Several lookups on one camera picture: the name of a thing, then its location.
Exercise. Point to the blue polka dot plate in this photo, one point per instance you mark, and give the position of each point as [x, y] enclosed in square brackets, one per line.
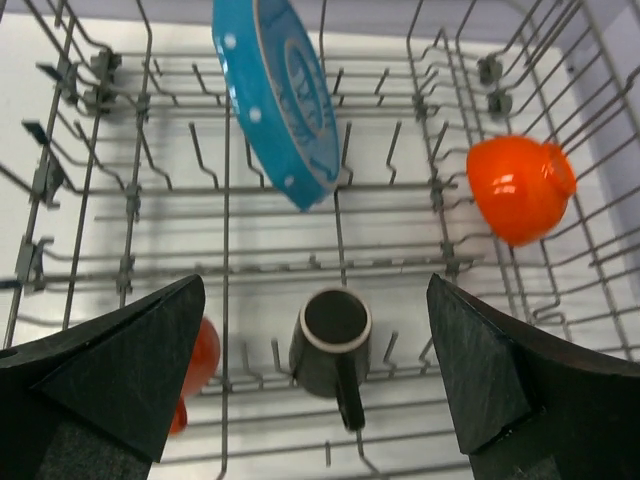
[280, 96]

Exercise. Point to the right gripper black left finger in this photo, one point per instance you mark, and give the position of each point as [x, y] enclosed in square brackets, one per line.
[96, 401]

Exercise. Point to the dark brown mug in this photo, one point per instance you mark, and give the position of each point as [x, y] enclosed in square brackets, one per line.
[330, 351]

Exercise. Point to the grey wire dish rack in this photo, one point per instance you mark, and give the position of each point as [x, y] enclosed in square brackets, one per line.
[123, 169]

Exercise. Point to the orange bowl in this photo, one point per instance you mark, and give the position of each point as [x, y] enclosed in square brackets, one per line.
[521, 186]

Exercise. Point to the orange ceramic cup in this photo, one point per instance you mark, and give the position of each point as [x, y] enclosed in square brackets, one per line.
[202, 367]

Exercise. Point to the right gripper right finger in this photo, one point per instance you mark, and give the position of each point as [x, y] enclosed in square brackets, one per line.
[526, 404]

